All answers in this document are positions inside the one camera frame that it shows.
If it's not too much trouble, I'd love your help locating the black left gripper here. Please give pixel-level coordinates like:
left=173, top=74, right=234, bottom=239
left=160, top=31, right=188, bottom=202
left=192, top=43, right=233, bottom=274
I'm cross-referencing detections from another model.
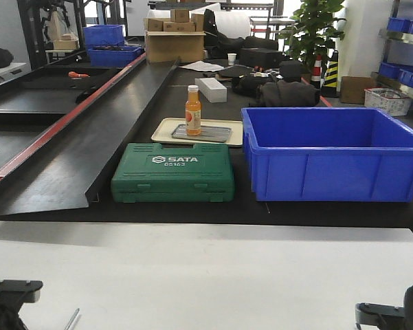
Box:
left=0, top=279, right=43, bottom=329

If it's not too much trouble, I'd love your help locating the orange juice bottle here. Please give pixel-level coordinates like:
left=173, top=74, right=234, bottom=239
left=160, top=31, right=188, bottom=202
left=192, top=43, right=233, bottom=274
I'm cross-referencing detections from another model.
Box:
left=185, top=85, right=201, bottom=135

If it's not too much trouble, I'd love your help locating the dark cloth bag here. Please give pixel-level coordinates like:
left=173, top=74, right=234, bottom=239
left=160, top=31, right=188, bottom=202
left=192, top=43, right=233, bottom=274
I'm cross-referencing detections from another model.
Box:
left=249, top=80, right=320, bottom=107

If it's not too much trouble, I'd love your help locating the red white traffic cone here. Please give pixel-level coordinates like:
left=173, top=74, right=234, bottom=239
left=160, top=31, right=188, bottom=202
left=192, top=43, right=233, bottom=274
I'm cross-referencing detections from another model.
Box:
left=310, top=54, right=322, bottom=89

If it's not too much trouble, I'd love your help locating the black case on table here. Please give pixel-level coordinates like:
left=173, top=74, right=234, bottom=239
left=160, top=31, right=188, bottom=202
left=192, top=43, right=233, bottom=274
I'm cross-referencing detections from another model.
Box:
left=239, top=48, right=286, bottom=69

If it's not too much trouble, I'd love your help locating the orange tool on tray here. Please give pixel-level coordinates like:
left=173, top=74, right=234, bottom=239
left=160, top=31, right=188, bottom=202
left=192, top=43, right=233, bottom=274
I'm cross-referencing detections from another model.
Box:
left=68, top=71, right=89, bottom=79

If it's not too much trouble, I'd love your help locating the large open cardboard box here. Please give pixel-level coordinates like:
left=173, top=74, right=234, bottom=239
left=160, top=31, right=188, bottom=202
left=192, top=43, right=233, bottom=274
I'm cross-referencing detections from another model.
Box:
left=145, top=32, right=205, bottom=63

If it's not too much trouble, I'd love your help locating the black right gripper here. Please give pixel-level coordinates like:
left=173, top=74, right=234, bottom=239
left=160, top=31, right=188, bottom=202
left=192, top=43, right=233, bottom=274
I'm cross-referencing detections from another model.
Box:
left=355, top=285, right=413, bottom=329

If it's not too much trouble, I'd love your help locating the white rectangular box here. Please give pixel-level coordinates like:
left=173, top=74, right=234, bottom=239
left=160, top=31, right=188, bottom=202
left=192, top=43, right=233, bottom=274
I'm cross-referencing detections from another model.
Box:
left=194, top=78, right=227, bottom=103

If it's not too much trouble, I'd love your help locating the black yellow traffic cone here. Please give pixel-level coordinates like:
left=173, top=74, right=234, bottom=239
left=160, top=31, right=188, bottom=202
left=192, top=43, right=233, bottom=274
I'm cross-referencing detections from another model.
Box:
left=321, top=50, right=339, bottom=98

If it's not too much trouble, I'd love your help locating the small grey metal tray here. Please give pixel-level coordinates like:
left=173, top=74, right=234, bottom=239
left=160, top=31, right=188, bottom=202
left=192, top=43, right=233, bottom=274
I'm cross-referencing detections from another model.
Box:
left=171, top=124, right=232, bottom=143

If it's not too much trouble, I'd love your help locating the green potted plant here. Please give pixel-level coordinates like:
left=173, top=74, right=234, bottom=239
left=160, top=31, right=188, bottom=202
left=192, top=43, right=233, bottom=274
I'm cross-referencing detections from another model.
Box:
left=280, top=0, right=344, bottom=69

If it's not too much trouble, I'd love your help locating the blue bin with tools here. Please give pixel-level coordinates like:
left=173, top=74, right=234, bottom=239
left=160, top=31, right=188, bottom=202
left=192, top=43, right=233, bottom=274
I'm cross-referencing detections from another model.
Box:
left=87, top=46, right=144, bottom=67

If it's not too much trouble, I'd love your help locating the beige plastic tray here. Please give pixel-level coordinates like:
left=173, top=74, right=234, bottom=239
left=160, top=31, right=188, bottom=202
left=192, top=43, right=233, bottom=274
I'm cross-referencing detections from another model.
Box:
left=151, top=118, right=243, bottom=147

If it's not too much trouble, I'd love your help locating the white wire basket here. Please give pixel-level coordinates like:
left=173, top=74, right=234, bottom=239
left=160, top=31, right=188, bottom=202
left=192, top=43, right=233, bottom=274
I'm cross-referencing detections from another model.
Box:
left=364, top=88, right=412, bottom=117

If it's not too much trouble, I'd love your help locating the white paper cup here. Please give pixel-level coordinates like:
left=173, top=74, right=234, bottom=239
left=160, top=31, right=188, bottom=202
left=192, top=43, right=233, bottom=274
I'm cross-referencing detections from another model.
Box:
left=227, top=53, right=236, bottom=66

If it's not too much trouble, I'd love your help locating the large blue plastic bin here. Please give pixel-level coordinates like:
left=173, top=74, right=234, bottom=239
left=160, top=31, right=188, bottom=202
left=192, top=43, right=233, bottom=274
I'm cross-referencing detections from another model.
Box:
left=241, top=107, right=413, bottom=202

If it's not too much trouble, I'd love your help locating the blue bin stacked upper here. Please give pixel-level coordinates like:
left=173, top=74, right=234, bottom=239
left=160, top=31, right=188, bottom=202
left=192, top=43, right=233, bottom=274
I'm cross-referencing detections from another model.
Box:
left=83, top=25, right=124, bottom=48

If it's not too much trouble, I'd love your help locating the green SATA tool case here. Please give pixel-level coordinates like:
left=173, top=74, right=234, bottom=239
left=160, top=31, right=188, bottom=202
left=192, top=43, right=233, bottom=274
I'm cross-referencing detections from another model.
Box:
left=111, top=143, right=235, bottom=203

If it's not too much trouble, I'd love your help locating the screwdriver with metal shaft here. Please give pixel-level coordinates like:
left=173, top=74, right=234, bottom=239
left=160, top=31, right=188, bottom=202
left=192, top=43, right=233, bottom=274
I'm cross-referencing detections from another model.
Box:
left=64, top=308, right=80, bottom=330

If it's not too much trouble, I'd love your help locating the brown cardboard box on floor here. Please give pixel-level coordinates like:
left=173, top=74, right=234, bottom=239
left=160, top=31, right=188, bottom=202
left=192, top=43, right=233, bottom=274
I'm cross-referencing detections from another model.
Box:
left=340, top=76, right=377, bottom=105

